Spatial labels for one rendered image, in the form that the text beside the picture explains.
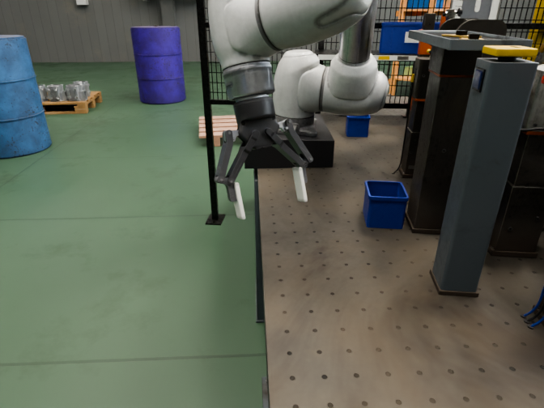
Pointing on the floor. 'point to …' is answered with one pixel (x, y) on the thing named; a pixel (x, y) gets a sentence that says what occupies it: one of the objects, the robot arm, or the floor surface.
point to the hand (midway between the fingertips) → (272, 204)
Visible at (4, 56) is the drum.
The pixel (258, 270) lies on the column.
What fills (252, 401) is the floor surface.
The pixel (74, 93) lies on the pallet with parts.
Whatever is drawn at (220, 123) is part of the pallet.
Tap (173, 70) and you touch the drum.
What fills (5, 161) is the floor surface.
